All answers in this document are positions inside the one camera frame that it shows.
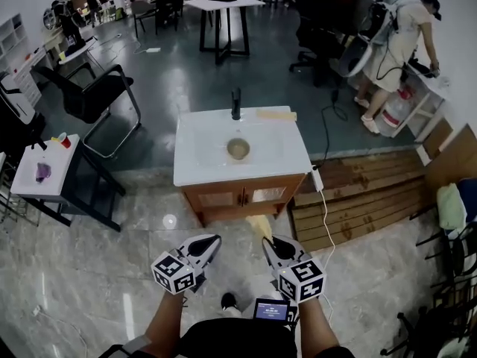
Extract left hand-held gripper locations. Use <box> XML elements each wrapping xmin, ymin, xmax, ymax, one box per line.
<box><xmin>150</xmin><ymin>233</ymin><xmax>223</xmax><ymax>296</ymax></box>

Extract white and black chair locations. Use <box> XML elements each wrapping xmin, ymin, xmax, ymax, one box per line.
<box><xmin>0</xmin><ymin>70</ymin><xmax>37</xmax><ymax>127</ymax></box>

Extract beige bowl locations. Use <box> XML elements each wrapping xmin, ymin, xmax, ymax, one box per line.
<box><xmin>226</xmin><ymin>137</ymin><xmax>251</xmax><ymax>161</ymax></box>

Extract black dining chair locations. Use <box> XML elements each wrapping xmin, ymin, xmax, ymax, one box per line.
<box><xmin>130</xmin><ymin>0</ymin><xmax>180</xmax><ymax>40</ymax></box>

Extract beige flat cloth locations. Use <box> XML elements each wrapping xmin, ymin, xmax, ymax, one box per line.
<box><xmin>256</xmin><ymin>107</ymin><xmax>298</xmax><ymax>122</ymax></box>

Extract yellow scrubbing sponge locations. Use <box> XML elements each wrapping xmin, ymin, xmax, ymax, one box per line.
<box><xmin>244</xmin><ymin>214</ymin><xmax>275</xmax><ymax>243</ymax></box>

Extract white power cable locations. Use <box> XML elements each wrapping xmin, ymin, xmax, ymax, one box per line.
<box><xmin>319</xmin><ymin>189</ymin><xmax>337</xmax><ymax>271</ymax></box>

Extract black cantilever chair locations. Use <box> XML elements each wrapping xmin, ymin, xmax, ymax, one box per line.
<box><xmin>31</xmin><ymin>63</ymin><xmax>143</xmax><ymax>160</ymax></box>

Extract white cubby shelf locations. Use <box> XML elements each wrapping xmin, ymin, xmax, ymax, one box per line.
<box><xmin>0</xmin><ymin>12</ymin><xmax>50</xmax><ymax>108</ymax></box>

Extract purple cloth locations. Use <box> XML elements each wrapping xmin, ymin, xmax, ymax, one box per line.
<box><xmin>34</xmin><ymin>162</ymin><xmax>52</xmax><ymax>184</ymax></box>

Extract black faucet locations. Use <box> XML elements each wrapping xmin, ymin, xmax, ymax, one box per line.
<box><xmin>230</xmin><ymin>87</ymin><xmax>243</xmax><ymax>122</ymax></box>

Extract light green cloth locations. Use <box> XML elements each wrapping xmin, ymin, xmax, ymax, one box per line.
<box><xmin>436</xmin><ymin>182</ymin><xmax>467</xmax><ymax>231</ymax></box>

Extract person's black clothed torso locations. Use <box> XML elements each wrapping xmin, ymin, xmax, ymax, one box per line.
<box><xmin>177</xmin><ymin>316</ymin><xmax>300</xmax><ymax>358</ymax></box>

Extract person's right forearm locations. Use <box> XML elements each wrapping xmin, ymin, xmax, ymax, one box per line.
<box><xmin>297</xmin><ymin>295</ymin><xmax>339</xmax><ymax>354</ymax></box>

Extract white sink basin top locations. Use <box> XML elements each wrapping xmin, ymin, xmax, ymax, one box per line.
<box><xmin>173</xmin><ymin>105</ymin><xmax>314</xmax><ymax>187</ymax></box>

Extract white work desk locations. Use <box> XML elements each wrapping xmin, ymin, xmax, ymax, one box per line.
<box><xmin>390</xmin><ymin>58</ymin><xmax>455</xmax><ymax>144</ymax></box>

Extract wooden slat platform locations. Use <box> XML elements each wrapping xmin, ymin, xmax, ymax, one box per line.
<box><xmin>288</xmin><ymin>148</ymin><xmax>437</xmax><ymax>254</ymax></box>

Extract black office swivel chair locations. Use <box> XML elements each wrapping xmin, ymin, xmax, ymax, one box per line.
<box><xmin>288</xmin><ymin>0</ymin><xmax>359</xmax><ymax>88</ymax></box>

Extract white table black legs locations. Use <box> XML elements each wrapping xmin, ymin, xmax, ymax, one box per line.
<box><xmin>184</xmin><ymin>0</ymin><xmax>267</xmax><ymax>66</ymax></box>

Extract brown cardboard sheet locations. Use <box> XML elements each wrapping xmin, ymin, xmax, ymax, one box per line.
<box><xmin>414</xmin><ymin>122</ymin><xmax>477</xmax><ymax>198</ymax></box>

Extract small white side table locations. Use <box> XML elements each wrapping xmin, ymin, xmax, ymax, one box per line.
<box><xmin>10</xmin><ymin>133</ymin><xmax>127</xmax><ymax>233</ymax></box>

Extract person's left forearm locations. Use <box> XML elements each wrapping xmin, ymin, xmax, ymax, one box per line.
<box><xmin>142</xmin><ymin>292</ymin><xmax>188</xmax><ymax>354</ymax></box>

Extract large clear water bottle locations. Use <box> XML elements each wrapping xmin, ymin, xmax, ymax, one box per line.
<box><xmin>373</xmin><ymin>87</ymin><xmax>416</xmax><ymax>139</ymax></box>

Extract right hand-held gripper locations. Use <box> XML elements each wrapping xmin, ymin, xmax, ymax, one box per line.
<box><xmin>261</xmin><ymin>236</ymin><xmax>328</xmax><ymax>305</ymax></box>

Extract black floor cable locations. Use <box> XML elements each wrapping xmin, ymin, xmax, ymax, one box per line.
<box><xmin>320</xmin><ymin>87</ymin><xmax>350</xmax><ymax>163</ymax></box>

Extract person's black shoe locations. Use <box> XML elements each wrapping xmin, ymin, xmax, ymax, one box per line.
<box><xmin>220</xmin><ymin>292</ymin><xmax>239</xmax><ymax>313</ymax></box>

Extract small black screen device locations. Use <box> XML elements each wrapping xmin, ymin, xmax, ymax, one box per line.
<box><xmin>253</xmin><ymin>298</ymin><xmax>292</xmax><ymax>322</ymax></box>

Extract black metal frame chair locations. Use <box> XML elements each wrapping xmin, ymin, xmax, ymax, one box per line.
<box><xmin>379</xmin><ymin>202</ymin><xmax>477</xmax><ymax>358</ymax></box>

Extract wooden vanity cabinet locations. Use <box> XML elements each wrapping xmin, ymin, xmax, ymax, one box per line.
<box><xmin>180</xmin><ymin>173</ymin><xmax>308</xmax><ymax>227</ymax></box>

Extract white round drum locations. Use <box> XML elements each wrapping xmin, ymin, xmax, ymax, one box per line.
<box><xmin>338</xmin><ymin>34</ymin><xmax>374</xmax><ymax>78</ymax></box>

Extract thin white floor cable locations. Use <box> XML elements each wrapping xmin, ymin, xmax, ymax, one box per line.
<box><xmin>31</xmin><ymin>303</ymin><xmax>91</xmax><ymax>351</ymax></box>

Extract white arm strap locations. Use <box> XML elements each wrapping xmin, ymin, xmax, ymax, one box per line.
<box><xmin>121</xmin><ymin>335</ymin><xmax>151</xmax><ymax>357</ymax></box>

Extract blue cloth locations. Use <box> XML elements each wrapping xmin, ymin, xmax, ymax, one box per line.
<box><xmin>457</xmin><ymin>178</ymin><xmax>477</xmax><ymax>224</ymax></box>

